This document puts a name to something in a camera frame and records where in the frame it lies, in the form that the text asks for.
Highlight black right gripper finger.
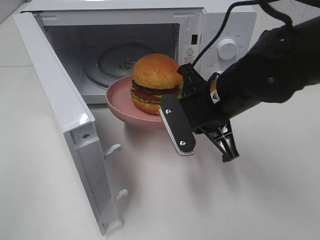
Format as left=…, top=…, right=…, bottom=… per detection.
left=158, top=94, right=196, bottom=156
left=202, top=120, right=240, bottom=163

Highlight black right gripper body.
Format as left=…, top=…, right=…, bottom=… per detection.
left=177, top=63, right=230, bottom=135

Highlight burger with lettuce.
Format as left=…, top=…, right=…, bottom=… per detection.
left=130, top=53, right=183, bottom=115

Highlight pink plate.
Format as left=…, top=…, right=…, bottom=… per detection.
left=105, top=75, right=165, bottom=130

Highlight white microwave door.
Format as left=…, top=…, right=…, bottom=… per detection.
left=14, top=12, right=122, bottom=235

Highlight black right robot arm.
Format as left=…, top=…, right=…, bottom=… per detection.
left=159, top=17, right=320, bottom=162

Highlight white warning label sticker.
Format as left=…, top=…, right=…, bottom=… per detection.
left=183, top=45, right=196, bottom=64

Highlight white upper power knob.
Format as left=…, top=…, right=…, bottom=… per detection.
left=216, top=37, right=238, bottom=60

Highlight glass microwave turntable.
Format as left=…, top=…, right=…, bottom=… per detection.
left=80, top=39, right=176, bottom=88

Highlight white microwave oven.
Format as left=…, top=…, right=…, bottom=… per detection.
left=19, top=0, right=258, bottom=112

